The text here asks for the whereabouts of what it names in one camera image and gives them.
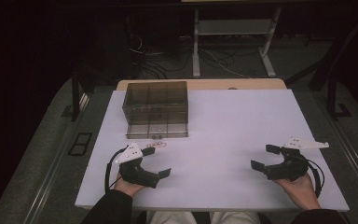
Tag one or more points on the black slanted bar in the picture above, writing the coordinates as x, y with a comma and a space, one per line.
332, 54

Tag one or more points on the transparent brown drawer box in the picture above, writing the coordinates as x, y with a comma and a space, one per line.
155, 109

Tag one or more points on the white table mat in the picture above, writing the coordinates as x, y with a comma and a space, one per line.
217, 130

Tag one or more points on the person's right hand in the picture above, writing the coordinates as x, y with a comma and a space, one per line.
303, 193

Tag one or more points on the person's left hand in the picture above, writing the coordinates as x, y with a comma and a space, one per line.
127, 186

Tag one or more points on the wooden table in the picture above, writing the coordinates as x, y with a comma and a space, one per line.
211, 84

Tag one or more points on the aluminium floor rail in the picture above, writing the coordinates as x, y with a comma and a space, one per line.
51, 177
354, 161

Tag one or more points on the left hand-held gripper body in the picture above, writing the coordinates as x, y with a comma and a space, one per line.
136, 174

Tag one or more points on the person's legs in pale trousers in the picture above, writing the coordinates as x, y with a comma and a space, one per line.
174, 218

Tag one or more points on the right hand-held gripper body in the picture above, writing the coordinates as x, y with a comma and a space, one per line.
293, 168

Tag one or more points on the white metal stand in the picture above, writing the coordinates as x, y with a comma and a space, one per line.
234, 27

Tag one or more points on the black metal stand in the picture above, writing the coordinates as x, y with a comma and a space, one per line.
334, 99
76, 93

